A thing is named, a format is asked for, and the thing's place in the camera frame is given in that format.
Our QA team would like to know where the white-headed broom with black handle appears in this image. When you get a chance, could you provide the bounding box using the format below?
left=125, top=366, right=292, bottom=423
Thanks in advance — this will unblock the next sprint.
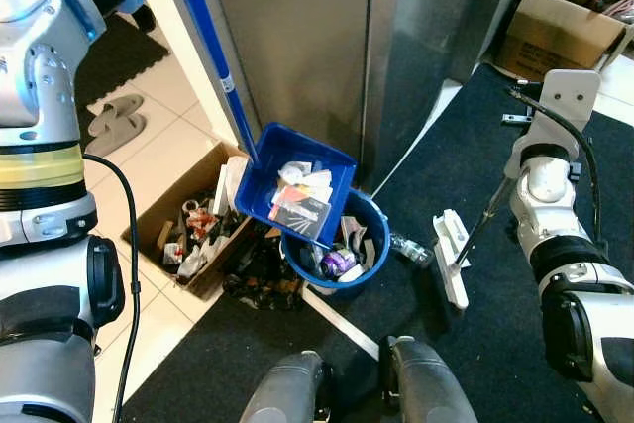
left=433, top=175, right=521, bottom=312

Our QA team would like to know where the blue long-handled dustpan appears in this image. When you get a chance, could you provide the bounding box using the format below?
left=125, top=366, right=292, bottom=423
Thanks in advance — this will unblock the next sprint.
left=176, top=0, right=358, bottom=249

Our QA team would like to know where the black textured rubber mat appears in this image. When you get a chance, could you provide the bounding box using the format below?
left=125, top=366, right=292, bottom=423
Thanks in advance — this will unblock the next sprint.
left=74, top=15, right=171, bottom=107

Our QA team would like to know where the grey slipper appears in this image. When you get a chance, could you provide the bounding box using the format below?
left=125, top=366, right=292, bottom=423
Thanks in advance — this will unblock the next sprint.
left=84, top=114, right=148, bottom=159
left=87, top=94, right=145, bottom=137

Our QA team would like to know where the clear plastic bottle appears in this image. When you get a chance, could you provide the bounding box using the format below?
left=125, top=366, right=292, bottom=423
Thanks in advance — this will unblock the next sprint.
left=389, top=233, right=434, bottom=267

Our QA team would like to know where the round blue trash bin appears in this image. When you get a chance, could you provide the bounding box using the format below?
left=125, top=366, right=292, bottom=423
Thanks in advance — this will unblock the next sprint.
left=280, top=190, right=390, bottom=292

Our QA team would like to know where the white paper sheet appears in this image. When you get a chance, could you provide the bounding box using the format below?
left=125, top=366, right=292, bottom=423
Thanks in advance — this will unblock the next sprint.
left=297, top=170, right=335, bottom=204

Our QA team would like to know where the purple drink can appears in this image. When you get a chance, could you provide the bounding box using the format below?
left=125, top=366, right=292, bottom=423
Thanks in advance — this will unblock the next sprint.
left=322, top=250, right=358, bottom=278

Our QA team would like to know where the white crumpled tissue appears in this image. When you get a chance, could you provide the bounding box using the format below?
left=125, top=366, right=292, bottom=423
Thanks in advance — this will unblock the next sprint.
left=277, top=160, right=310, bottom=188

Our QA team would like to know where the grey right robot leg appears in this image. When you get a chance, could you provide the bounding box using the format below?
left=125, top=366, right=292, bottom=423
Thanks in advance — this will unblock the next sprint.
left=381, top=336, right=476, bottom=423

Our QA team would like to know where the grey robot leg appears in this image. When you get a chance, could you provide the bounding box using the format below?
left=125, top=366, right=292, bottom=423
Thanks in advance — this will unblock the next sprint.
left=241, top=351, right=333, bottom=423
left=381, top=336, right=476, bottom=423

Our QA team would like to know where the black patterned plastic bag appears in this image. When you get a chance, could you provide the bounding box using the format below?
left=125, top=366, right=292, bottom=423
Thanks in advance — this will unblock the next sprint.
left=223, top=240, right=308, bottom=310

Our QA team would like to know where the grey left robot leg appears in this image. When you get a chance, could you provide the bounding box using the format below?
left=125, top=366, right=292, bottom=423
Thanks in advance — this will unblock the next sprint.
left=241, top=351, right=333, bottom=423

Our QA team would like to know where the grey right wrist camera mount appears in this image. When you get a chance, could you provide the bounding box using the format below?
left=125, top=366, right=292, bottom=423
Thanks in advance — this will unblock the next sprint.
left=530, top=69, right=602, bottom=152

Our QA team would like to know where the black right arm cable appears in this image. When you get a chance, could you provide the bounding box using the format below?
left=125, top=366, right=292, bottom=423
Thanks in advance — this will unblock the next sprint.
left=508, top=86, right=602, bottom=241

